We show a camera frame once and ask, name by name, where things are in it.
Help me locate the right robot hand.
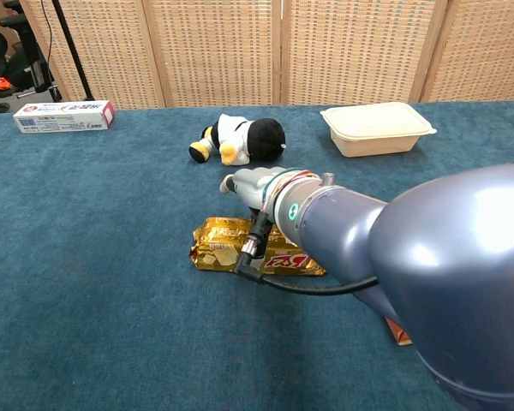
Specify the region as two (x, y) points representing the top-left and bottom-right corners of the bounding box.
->
(218, 165), (303, 219)

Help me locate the gold snack packet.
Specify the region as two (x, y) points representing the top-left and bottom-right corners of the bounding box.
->
(188, 216), (327, 277)

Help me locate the beige lidded food container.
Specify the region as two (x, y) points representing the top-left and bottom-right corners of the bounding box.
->
(320, 101), (438, 158)

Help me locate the orange cardboard box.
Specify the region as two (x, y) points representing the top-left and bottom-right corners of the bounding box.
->
(383, 316), (413, 346)

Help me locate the penguin plush toy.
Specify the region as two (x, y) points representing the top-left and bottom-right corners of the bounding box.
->
(188, 113), (287, 167)

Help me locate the woven wooden folding screen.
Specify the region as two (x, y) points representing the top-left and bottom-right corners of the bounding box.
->
(19, 0), (514, 110)

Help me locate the blue table mat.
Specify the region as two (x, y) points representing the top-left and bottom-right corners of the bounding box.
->
(0, 98), (514, 411)

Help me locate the white toothpaste box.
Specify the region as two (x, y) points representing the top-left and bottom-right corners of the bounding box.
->
(12, 99), (117, 134)

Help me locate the black tripod stand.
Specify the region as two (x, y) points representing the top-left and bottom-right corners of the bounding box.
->
(51, 0), (95, 102)

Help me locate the black office chair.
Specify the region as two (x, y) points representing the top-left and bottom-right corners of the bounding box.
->
(0, 0), (63, 115)

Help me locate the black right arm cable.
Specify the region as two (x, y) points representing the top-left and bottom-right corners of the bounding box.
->
(234, 209), (379, 296)

